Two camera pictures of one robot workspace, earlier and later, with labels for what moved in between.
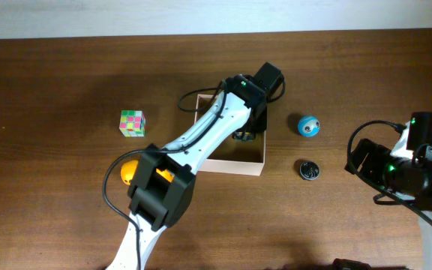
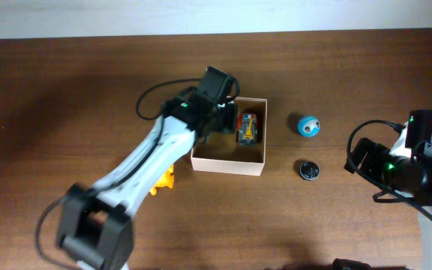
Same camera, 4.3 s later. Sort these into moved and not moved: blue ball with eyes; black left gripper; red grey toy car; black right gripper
Moved: black left gripper
Not moved: blue ball with eyes; black right gripper; red grey toy car
